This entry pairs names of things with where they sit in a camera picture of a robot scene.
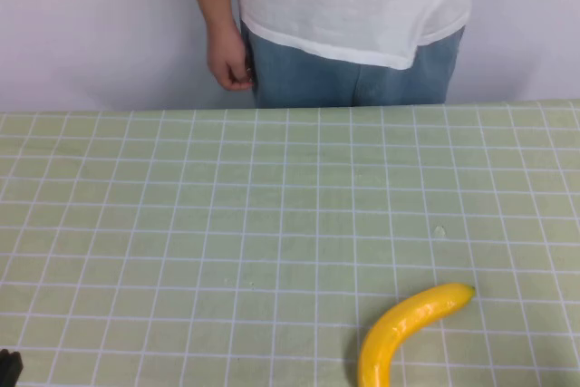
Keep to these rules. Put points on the person's right hand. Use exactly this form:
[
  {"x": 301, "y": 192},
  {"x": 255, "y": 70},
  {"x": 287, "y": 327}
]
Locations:
[{"x": 226, "y": 56}]

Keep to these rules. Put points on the green grid tablecloth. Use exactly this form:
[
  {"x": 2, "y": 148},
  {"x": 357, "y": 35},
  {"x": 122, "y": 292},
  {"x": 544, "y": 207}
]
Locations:
[{"x": 226, "y": 233}]

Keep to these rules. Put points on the yellow plastic banana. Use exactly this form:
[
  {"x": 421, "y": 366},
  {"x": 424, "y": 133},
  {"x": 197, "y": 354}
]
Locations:
[{"x": 385, "y": 328}]

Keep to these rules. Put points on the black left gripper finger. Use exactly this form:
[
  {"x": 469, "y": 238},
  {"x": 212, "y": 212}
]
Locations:
[{"x": 11, "y": 364}]

